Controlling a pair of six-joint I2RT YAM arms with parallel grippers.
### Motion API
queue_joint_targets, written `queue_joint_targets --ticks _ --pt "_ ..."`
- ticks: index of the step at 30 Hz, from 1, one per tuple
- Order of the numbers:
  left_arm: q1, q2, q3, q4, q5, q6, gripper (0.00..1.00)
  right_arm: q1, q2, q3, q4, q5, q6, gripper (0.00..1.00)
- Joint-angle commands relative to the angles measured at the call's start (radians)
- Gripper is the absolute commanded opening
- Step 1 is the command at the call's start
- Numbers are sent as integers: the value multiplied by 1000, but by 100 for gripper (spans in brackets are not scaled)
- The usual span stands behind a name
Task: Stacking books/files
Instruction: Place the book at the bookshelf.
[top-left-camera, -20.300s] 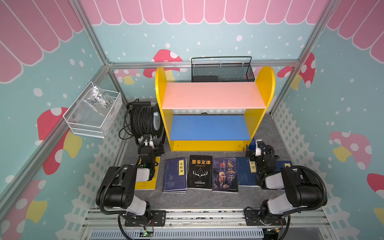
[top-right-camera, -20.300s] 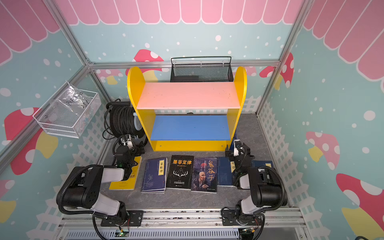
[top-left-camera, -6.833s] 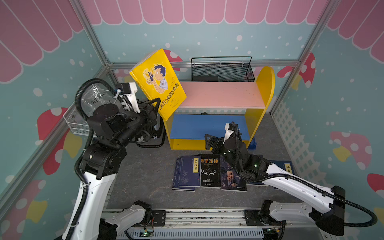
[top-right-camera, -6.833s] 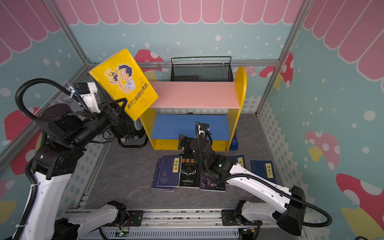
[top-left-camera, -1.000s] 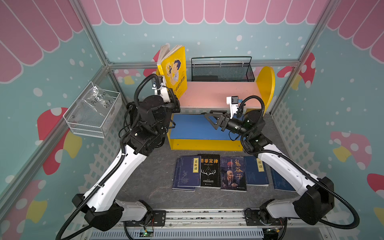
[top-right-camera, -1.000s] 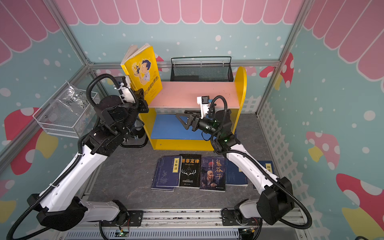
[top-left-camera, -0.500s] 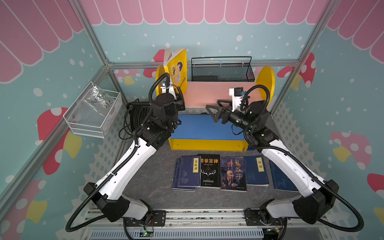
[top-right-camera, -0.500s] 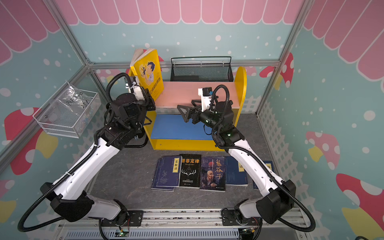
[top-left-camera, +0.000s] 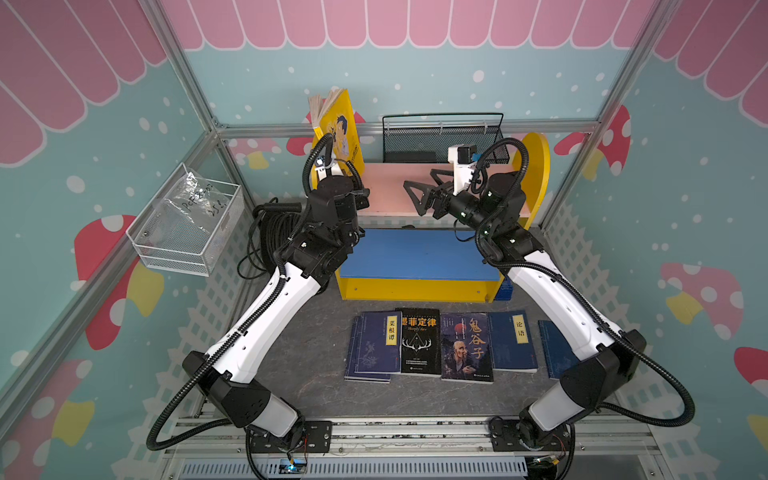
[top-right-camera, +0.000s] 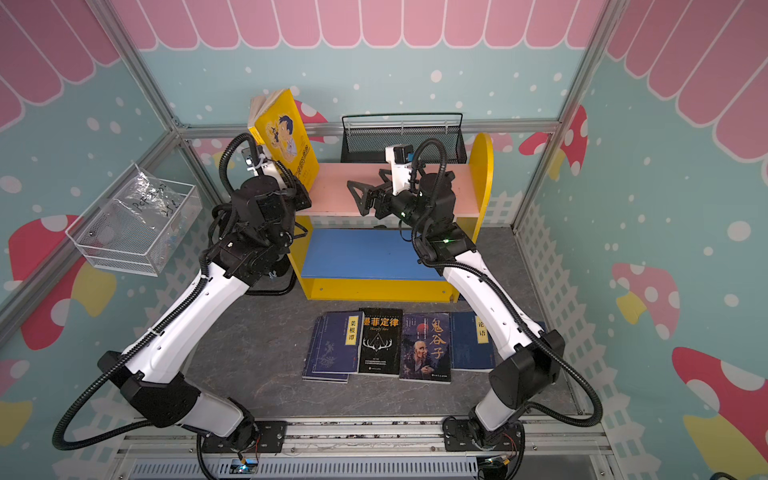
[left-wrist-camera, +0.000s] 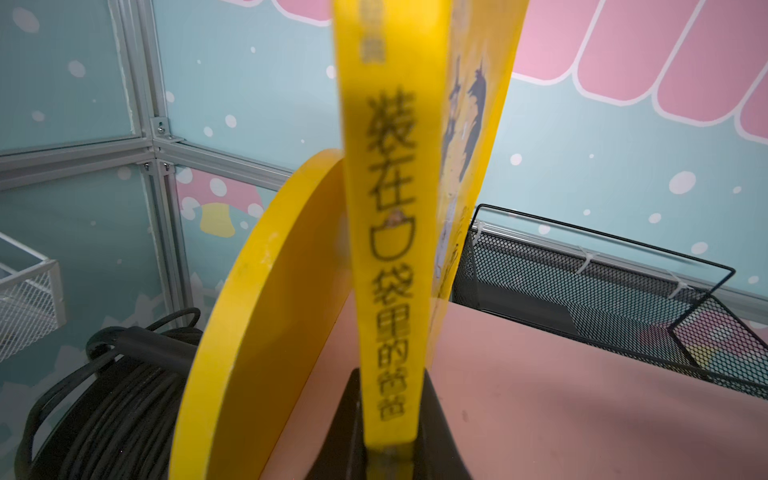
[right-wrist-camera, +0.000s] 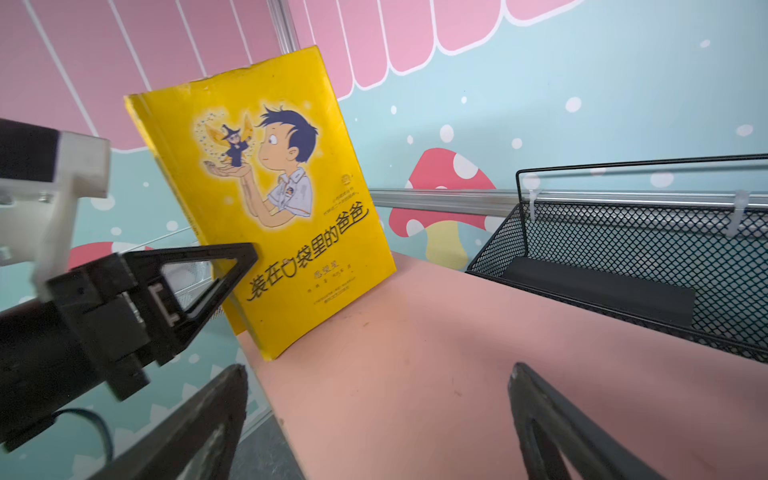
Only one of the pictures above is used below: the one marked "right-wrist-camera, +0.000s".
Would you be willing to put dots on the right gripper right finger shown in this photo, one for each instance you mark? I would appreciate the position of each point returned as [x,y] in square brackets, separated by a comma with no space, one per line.
[553,433]

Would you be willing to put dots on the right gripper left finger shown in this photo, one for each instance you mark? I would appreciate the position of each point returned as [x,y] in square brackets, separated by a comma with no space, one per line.
[197,441]

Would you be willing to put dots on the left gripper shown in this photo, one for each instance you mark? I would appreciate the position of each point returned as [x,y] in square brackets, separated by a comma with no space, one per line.
[103,323]

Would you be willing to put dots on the yellow cartoon cover book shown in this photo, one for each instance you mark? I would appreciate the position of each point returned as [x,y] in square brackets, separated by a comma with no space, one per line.
[261,155]

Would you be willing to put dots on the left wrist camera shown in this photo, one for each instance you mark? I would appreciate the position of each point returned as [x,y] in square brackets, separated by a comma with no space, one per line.
[44,174]

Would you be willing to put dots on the black wire mesh basket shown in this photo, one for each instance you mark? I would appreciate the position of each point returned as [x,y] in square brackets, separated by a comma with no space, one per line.
[692,265]

